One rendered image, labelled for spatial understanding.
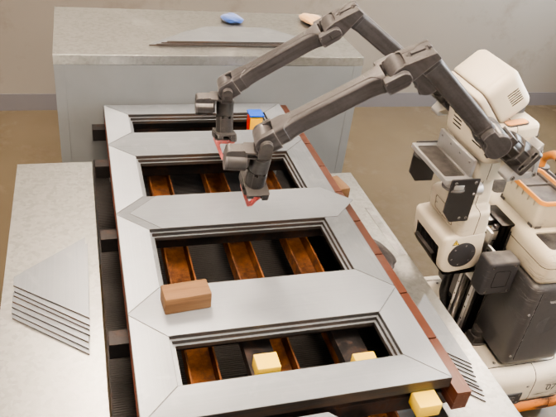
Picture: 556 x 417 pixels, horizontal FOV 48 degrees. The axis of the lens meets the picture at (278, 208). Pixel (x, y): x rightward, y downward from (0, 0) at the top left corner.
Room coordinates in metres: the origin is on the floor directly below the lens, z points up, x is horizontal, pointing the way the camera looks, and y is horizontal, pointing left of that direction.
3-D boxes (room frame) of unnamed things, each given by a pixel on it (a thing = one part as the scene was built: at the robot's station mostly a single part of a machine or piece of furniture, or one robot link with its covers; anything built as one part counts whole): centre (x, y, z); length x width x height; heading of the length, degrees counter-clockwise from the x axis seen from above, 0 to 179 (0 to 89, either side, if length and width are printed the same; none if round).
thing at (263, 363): (1.08, -0.02, 0.79); 0.06 x 0.05 x 0.04; 110
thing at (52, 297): (1.25, 0.58, 0.77); 0.45 x 0.20 x 0.04; 20
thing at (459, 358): (1.32, -0.50, 0.70); 0.39 x 0.12 x 0.04; 20
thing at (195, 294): (1.20, 0.20, 0.87); 0.12 x 0.06 x 0.05; 115
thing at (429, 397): (1.03, -0.41, 0.79); 0.06 x 0.05 x 0.04; 110
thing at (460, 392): (1.81, -0.23, 0.80); 1.62 x 0.04 x 0.06; 20
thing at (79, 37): (2.75, 0.43, 1.03); 1.30 x 0.60 x 0.04; 110
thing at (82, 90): (2.49, 0.33, 0.50); 1.30 x 0.04 x 1.01; 110
